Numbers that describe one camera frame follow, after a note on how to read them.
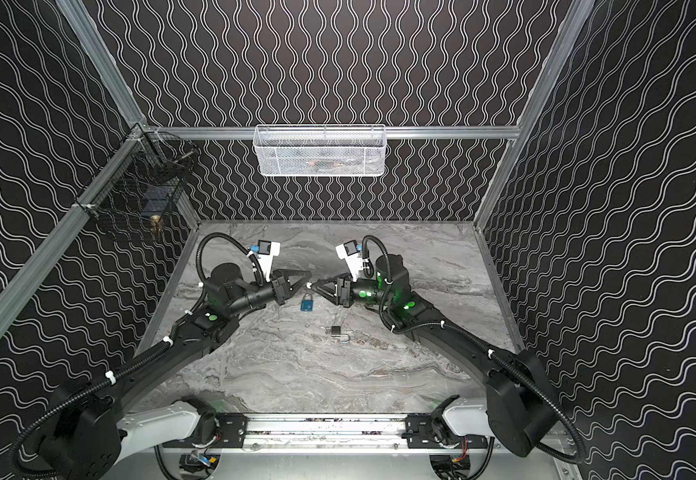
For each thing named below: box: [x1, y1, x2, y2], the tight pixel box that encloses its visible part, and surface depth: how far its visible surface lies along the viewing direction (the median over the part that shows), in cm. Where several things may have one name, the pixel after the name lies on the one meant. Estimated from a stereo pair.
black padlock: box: [331, 326, 351, 342], surface depth 93 cm
